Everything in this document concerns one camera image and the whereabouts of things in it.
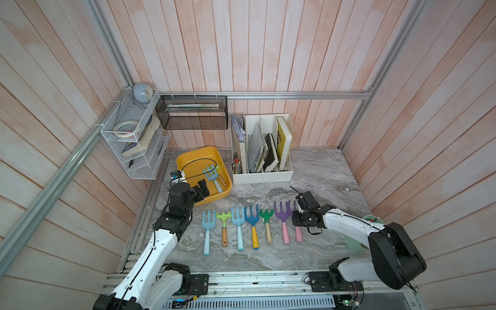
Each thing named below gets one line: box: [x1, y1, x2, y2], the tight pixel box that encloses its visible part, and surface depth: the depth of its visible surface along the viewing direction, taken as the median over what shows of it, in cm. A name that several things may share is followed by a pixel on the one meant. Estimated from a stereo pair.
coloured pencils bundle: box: [229, 158, 242, 175], surface depth 92 cm
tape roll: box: [113, 120, 140, 138], surface depth 72 cm
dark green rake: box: [258, 209, 275, 244], surface depth 92 cm
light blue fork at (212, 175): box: [202, 164, 223, 194], surface depth 108 cm
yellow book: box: [275, 115, 293, 172], surface depth 97 cm
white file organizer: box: [229, 113, 294, 185], surface depth 103 cm
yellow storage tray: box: [176, 146, 233, 207], surface depth 107 cm
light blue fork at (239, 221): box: [231, 206, 245, 251], surface depth 92 cm
